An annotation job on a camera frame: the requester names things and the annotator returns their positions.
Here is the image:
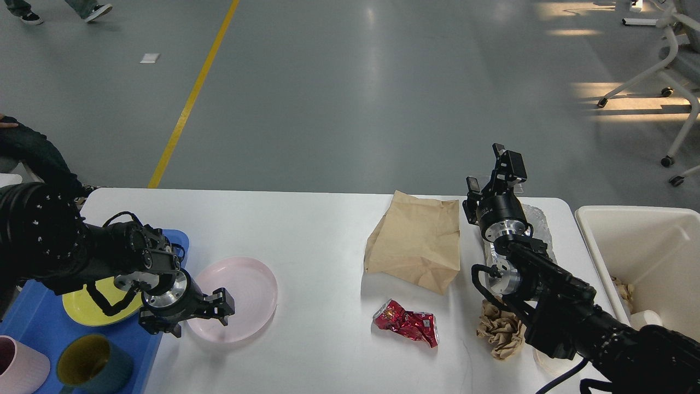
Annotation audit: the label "yellow plate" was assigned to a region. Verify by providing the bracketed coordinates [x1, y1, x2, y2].
[62, 277, 142, 327]

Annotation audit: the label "pink cup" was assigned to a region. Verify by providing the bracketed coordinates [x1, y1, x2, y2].
[1, 335, 50, 393]

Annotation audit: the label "white plastic bin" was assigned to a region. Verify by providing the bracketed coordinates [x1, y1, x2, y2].
[575, 205, 699, 340]

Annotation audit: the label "brown paper bag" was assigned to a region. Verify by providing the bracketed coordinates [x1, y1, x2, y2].
[364, 190, 461, 295]

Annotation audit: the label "walking person's feet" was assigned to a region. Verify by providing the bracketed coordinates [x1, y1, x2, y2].
[4, 1, 113, 25]

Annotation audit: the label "pink plate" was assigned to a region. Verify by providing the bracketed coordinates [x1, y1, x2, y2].
[188, 256, 278, 345]

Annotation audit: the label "blue plastic tray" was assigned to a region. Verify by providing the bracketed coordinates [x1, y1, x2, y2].
[0, 228, 190, 394]

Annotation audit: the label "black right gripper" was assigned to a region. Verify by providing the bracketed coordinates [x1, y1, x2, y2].
[462, 143, 528, 243]

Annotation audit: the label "crumpled paper in bin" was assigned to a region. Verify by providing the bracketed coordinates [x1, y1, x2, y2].
[610, 275, 635, 315]

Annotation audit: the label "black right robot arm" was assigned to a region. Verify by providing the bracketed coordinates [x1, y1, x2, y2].
[463, 144, 699, 393]

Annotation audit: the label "crumpled red foil wrapper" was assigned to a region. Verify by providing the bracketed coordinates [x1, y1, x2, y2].
[372, 299, 439, 347]

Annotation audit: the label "white office chair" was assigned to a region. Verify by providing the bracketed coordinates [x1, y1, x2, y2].
[597, 1, 699, 167]

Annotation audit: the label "crumpled brown paper ball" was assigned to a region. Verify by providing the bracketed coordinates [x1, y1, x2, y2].
[476, 300, 525, 361]

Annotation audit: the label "white cup in bin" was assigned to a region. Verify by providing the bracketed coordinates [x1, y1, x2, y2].
[629, 310, 663, 330]

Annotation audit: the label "aluminium foil tray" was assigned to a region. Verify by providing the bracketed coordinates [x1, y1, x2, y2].
[480, 204, 557, 295]

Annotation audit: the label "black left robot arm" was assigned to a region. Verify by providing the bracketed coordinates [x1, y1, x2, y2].
[1, 182, 235, 337]

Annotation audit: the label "dark green cup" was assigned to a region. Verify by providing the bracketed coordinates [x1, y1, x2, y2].
[56, 334, 133, 393]

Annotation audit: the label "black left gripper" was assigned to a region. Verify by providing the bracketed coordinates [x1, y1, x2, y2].
[138, 269, 235, 338]

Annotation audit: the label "white paper cup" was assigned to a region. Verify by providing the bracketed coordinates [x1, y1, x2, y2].
[533, 349, 581, 377]

